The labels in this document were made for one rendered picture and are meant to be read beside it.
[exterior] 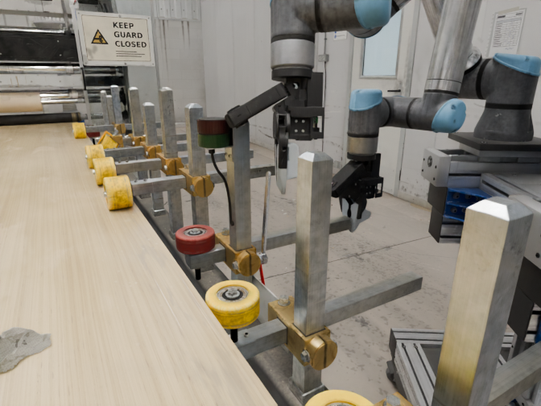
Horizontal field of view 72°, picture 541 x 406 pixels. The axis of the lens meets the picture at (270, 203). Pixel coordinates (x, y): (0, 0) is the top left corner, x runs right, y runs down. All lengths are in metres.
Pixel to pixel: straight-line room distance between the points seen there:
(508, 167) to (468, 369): 0.92
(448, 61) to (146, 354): 0.81
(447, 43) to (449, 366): 0.71
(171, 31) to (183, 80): 1.08
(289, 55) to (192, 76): 9.06
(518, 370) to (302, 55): 0.56
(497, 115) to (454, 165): 0.18
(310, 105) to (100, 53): 2.39
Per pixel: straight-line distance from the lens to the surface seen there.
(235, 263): 0.77
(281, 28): 0.66
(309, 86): 0.66
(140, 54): 2.99
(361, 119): 0.93
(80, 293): 0.65
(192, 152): 0.95
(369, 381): 1.78
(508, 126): 1.23
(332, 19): 0.66
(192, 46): 9.73
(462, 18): 0.97
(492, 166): 1.24
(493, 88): 1.26
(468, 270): 0.36
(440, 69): 0.95
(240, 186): 0.73
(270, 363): 0.76
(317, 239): 0.54
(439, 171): 1.18
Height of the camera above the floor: 1.21
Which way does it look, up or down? 19 degrees down
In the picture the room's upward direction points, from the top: straight up
